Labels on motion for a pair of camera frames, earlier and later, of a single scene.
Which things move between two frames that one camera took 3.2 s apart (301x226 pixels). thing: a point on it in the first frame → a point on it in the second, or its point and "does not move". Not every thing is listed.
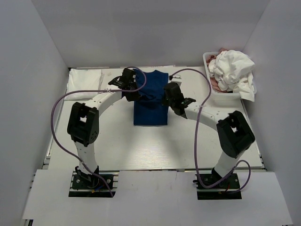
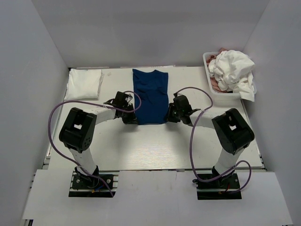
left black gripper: (136, 96) → (132, 120)
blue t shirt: (150, 110) does not move
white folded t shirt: (83, 79) does not move
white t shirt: (232, 70) does not move
